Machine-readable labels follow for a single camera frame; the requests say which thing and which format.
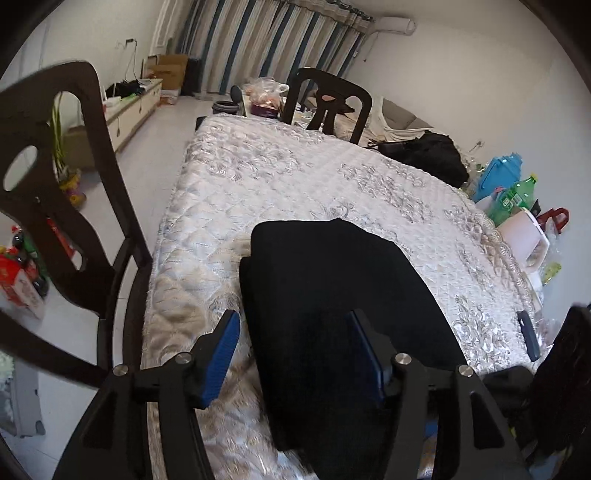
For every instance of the white electric kettle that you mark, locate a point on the white electric kettle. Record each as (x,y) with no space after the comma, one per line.
(526,239)

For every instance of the striped curtain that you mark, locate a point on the striped curtain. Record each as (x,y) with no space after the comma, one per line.
(237,41)

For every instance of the green potted plant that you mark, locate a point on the green potted plant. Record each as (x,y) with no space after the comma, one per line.
(68,179)

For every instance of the black bag on sofa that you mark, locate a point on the black bag on sofa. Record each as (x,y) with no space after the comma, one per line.
(433,153)

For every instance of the green plastic bottle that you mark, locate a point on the green plastic bottle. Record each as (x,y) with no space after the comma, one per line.
(519,195)

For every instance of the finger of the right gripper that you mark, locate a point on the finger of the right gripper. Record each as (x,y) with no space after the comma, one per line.
(529,335)

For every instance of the cardboard box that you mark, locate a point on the cardboard box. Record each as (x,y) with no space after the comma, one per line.
(169,68)

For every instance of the white air conditioner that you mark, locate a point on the white air conditioner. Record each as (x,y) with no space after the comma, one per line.
(395,25)

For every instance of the black pants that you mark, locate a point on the black pants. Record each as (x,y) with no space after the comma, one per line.
(300,285)

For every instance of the beige sofa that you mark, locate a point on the beige sofa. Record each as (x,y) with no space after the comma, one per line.
(388,122)

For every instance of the low white cabinet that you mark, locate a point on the low white cabinet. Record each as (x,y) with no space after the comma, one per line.
(122,121)

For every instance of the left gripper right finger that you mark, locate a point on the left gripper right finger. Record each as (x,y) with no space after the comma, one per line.
(473,438)

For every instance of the white quilted table cover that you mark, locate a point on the white quilted table cover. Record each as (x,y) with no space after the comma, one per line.
(239,172)

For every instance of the red gift box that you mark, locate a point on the red gift box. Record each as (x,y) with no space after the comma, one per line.
(19,285)

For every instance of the blue plastic jug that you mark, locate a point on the blue plastic jug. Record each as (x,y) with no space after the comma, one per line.
(503,171)

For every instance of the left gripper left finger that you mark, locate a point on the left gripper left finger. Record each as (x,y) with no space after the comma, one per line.
(111,440)

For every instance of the red handled bag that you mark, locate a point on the red handled bag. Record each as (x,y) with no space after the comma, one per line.
(559,218)

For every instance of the dark chair at left side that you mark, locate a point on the dark chair at left side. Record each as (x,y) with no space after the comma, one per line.
(67,243)

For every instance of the dark chair at far end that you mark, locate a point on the dark chair at far end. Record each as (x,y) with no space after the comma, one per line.
(332,94)

